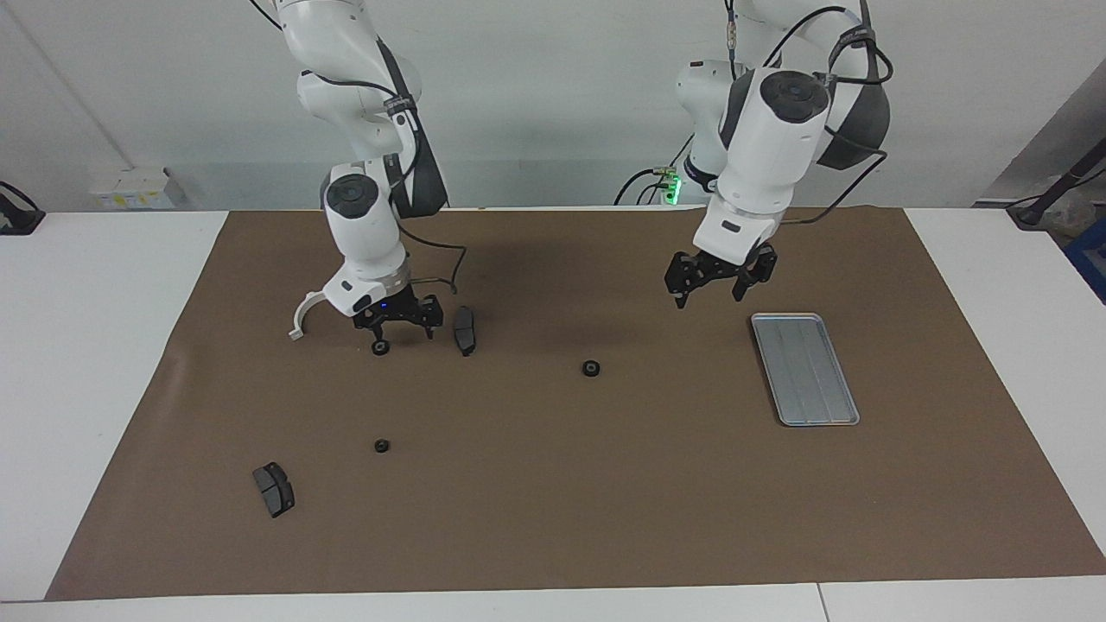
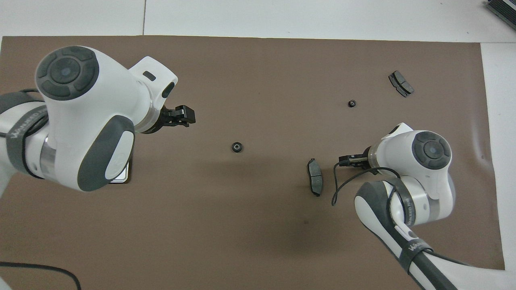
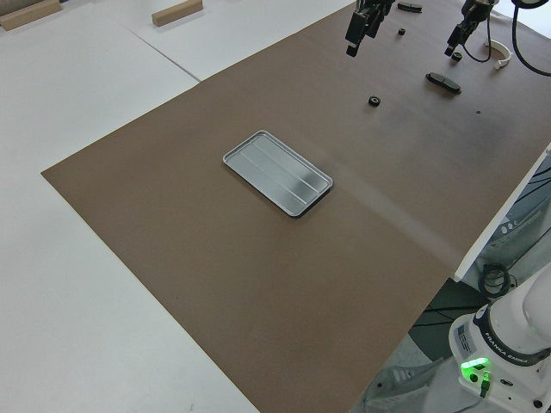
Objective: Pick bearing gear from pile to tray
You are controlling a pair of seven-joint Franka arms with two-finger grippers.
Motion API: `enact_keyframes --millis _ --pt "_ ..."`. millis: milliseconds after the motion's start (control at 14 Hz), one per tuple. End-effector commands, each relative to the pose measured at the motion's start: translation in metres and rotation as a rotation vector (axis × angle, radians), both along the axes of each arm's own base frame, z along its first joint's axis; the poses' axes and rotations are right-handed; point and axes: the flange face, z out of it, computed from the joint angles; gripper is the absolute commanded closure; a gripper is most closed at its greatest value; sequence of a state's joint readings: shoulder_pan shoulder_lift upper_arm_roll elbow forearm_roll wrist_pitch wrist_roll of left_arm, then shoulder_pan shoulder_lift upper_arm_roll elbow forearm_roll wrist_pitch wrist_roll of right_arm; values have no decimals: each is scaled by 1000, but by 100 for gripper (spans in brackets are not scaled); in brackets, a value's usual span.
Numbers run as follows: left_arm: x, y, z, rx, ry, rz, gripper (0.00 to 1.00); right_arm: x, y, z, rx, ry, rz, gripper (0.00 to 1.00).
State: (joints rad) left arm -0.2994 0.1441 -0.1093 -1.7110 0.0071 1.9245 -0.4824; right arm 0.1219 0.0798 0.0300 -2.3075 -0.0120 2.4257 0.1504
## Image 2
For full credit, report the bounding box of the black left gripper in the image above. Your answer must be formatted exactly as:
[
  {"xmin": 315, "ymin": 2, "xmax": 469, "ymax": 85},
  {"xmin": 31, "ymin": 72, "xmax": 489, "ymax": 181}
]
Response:
[{"xmin": 158, "ymin": 105, "xmax": 196, "ymax": 130}]

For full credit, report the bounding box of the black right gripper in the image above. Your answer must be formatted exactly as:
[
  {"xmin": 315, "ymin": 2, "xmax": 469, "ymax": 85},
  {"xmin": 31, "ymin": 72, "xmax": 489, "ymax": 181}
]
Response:
[{"xmin": 338, "ymin": 147, "xmax": 372, "ymax": 170}]

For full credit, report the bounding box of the silver metal tray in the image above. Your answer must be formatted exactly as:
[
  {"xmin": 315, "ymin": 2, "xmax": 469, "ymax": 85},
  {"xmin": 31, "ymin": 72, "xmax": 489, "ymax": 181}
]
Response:
[{"xmin": 109, "ymin": 160, "xmax": 131, "ymax": 185}]

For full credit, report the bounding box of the long grey brake pad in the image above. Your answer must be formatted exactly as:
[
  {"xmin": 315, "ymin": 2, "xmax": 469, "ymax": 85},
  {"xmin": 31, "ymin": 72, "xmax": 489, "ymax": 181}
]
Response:
[{"xmin": 308, "ymin": 158, "xmax": 324, "ymax": 197}]

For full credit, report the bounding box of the short grey brake pad pair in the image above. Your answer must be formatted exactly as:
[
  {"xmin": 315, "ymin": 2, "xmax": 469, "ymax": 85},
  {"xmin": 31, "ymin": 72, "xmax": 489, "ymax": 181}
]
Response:
[{"xmin": 388, "ymin": 70, "xmax": 414, "ymax": 98}]

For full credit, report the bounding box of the brown table mat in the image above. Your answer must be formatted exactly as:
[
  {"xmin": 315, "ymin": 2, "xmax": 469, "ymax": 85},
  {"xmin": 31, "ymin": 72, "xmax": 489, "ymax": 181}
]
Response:
[{"xmin": 0, "ymin": 35, "xmax": 507, "ymax": 290}]

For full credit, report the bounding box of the grey ribbed device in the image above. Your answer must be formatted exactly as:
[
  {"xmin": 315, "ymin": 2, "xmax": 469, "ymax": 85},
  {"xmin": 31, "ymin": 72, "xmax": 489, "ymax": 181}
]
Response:
[{"xmin": 485, "ymin": 0, "xmax": 516, "ymax": 26}]

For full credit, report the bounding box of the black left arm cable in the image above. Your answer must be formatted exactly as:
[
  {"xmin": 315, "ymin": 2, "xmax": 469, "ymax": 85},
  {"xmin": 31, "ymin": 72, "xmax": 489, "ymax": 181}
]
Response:
[{"xmin": 0, "ymin": 106, "xmax": 166, "ymax": 290}]

